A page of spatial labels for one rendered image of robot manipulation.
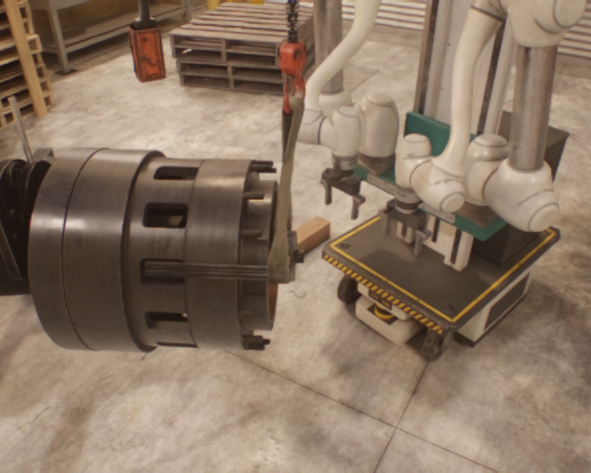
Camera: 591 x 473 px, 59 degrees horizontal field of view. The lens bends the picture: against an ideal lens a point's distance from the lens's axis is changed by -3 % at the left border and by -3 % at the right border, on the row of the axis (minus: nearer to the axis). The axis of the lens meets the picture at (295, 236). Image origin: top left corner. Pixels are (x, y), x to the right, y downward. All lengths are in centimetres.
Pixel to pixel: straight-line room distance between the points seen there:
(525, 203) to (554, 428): 98
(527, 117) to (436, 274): 93
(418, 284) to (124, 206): 132
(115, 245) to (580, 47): 564
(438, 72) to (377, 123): 29
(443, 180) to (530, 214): 31
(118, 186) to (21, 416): 129
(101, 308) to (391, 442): 122
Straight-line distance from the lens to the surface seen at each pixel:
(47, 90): 507
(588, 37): 636
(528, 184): 168
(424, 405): 224
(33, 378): 250
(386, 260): 233
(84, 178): 138
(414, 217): 174
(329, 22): 197
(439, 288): 224
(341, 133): 180
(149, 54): 113
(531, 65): 154
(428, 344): 227
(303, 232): 284
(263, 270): 120
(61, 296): 135
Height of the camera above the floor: 176
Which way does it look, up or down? 36 degrees down
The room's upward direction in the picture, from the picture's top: straight up
